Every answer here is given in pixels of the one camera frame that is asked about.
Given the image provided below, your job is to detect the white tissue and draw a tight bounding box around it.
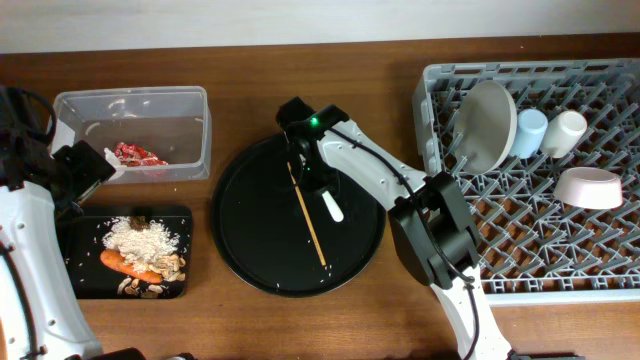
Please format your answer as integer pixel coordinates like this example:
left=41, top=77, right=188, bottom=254
left=104, top=148, right=125, bottom=178

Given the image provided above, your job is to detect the white plastic fork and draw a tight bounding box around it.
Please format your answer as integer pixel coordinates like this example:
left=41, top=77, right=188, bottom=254
left=321, top=191, right=344, bottom=223

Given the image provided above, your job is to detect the red snack wrapper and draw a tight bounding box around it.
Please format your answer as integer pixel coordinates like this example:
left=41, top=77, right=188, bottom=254
left=115, top=143, right=167, bottom=167

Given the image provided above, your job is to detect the wooden chopstick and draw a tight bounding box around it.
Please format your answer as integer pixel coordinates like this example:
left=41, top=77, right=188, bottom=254
left=286, top=162, right=327, bottom=267

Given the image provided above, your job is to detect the brown walnut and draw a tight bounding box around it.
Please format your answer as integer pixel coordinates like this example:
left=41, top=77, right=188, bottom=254
left=129, top=216, right=150, bottom=231

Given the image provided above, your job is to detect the orange carrot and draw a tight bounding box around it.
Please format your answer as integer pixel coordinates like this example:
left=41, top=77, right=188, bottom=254
left=100, top=249, right=163, bottom=284

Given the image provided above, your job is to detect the rice and peanuts pile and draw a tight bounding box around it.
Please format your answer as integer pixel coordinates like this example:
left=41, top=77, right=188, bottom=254
left=100, top=216, right=187, bottom=299

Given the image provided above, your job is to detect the grey plate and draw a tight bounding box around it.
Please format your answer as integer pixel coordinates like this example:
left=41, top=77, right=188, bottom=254
left=454, top=80, right=517, bottom=175

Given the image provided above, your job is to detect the light blue cup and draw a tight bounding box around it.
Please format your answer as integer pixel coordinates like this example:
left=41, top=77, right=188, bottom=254
left=509, top=109, right=548, bottom=159

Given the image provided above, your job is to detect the white cup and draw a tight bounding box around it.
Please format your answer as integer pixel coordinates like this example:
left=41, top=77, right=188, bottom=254
left=540, top=110, right=588, bottom=158

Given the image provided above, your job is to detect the pink bowl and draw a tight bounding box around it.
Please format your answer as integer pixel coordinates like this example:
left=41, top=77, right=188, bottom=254
left=553, top=167, right=623, bottom=210

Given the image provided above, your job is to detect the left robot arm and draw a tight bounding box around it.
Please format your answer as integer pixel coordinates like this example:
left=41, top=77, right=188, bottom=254
left=1, top=86, right=115, bottom=359

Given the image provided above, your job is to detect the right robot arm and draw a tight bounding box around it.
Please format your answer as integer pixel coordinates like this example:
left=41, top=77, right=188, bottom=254
left=276, top=97, right=516, bottom=360

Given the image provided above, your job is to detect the grey dishwasher rack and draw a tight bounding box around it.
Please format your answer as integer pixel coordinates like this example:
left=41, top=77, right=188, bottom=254
left=412, top=58, right=639, bottom=306

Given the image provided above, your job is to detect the black rectangular tray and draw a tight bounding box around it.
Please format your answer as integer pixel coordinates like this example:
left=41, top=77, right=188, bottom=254
left=56, top=205, right=193, bottom=300

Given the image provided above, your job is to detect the round black tray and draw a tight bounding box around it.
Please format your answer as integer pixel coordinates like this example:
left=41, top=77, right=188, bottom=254
left=211, top=135, right=386, bottom=297

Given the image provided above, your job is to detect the clear plastic bin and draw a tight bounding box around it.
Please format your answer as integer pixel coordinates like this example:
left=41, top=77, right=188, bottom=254
left=51, top=86, right=212, bottom=184

